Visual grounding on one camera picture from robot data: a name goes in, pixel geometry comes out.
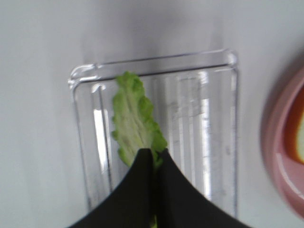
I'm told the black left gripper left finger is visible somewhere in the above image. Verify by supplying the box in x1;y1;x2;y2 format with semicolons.
71;149;153;228

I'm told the green lettuce leaf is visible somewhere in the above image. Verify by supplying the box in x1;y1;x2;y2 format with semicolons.
111;71;168;172

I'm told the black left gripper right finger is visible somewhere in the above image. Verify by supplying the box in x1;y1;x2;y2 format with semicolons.
156;149;248;228

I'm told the clear left plastic tray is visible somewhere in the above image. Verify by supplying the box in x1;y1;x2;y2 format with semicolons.
68;49;238;217

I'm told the pink round plate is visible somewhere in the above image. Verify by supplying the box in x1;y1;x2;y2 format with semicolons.
261;69;304;218

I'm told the bread slice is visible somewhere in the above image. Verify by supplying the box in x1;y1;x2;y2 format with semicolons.
284;98;304;164

